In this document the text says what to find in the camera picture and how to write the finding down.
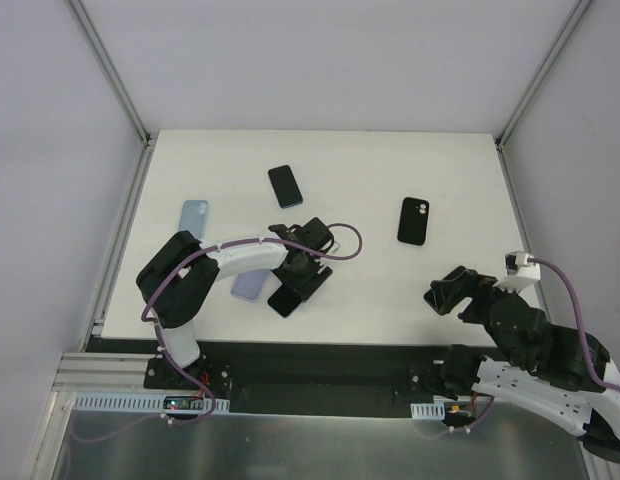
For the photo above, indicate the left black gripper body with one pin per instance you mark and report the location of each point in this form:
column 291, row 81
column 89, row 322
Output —
column 304, row 284

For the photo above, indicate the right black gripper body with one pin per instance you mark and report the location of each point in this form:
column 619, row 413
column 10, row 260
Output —
column 470, row 293

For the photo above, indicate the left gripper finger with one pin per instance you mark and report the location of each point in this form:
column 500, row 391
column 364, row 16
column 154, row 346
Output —
column 295, row 281
column 311, row 282

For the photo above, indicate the lavender phone case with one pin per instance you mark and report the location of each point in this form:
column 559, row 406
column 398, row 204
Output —
column 249, row 285

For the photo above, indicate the black phone case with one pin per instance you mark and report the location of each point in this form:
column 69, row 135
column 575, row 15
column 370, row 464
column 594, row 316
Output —
column 413, row 221

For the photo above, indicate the black phone teal edge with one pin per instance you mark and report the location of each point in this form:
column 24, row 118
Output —
column 284, row 301

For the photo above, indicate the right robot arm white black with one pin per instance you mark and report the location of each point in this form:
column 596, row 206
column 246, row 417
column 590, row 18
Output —
column 558, row 373

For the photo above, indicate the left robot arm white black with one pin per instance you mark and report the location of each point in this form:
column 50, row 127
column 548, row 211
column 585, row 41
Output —
column 176, row 282

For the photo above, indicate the black phone blue edge far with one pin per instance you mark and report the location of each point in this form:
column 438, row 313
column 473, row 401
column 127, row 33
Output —
column 285, row 187

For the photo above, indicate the light blue phone case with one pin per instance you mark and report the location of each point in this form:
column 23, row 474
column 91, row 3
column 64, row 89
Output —
column 193, row 218

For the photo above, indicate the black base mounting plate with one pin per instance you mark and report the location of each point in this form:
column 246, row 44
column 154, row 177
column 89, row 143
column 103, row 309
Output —
column 369, row 381

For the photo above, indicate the metal sheet front panel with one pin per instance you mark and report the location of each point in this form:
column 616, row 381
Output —
column 508, row 444

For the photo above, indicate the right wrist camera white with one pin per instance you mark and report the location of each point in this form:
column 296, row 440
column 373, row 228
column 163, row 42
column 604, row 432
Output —
column 521, row 272

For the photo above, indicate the right white cable duct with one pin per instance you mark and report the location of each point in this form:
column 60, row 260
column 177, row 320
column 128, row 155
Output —
column 434, row 411

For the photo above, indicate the white cable duct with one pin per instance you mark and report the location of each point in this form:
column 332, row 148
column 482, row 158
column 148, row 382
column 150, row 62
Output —
column 148, row 403
column 434, row 411

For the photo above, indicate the right aluminium table rail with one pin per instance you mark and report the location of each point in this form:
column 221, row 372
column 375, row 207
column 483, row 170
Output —
column 520, row 220

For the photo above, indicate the aluminium table rail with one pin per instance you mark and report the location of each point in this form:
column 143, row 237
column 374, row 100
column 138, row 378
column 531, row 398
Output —
column 520, row 220
column 118, row 242

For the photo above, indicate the left aluminium table rail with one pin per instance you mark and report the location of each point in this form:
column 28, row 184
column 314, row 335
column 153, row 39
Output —
column 118, row 242

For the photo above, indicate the left white cable duct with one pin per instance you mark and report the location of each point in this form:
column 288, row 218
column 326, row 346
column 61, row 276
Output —
column 148, row 403

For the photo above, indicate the right aluminium frame post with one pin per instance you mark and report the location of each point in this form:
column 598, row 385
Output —
column 551, row 57

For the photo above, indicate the aluminium frame post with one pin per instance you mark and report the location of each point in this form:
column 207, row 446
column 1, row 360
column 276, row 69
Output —
column 551, row 57
column 106, row 65

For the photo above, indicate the left aluminium frame post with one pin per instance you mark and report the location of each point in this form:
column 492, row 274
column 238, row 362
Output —
column 106, row 65

